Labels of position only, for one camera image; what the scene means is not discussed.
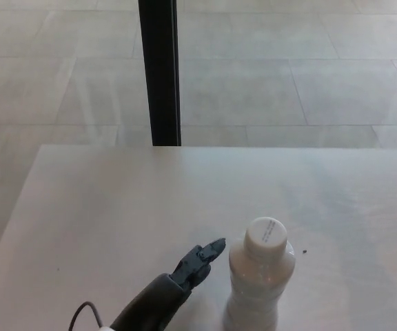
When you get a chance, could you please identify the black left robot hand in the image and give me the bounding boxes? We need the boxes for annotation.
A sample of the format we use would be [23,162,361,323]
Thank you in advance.
[110,237,227,331]

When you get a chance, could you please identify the white plastic bottle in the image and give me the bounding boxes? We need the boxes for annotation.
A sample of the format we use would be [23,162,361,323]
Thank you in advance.
[222,237,296,331]

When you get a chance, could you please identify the white bottle cap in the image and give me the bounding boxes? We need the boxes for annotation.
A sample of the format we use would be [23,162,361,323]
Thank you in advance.
[245,217,288,252]

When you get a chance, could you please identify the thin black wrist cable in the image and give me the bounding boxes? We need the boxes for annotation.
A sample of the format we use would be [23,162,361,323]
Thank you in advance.
[70,301,103,328]

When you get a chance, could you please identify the black vertical window post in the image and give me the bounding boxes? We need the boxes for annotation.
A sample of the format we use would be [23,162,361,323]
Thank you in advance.
[137,0,183,147]

